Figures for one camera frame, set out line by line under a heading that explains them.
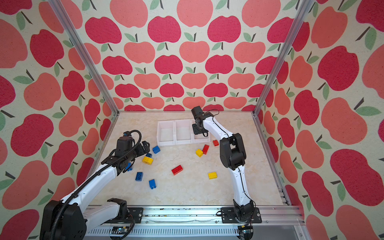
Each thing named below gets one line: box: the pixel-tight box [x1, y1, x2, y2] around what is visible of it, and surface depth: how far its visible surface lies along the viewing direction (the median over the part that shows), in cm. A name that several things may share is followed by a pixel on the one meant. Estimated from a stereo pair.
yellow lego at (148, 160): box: [142, 156, 154, 165], surface depth 93 cm
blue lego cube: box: [152, 145, 161, 154], surface depth 100 cm
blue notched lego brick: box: [148, 179, 157, 190], surface depth 84 cm
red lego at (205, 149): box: [202, 144, 210, 155], surface depth 101 cm
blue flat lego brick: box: [135, 172, 144, 182], surface depth 88 cm
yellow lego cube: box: [195, 149, 204, 158], surface depth 98 cm
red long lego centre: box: [171, 165, 183, 176], surface depth 90 cm
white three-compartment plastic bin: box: [156, 119, 211, 146], surface depth 106 cm
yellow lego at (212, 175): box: [208, 172, 218, 180], surface depth 88 cm
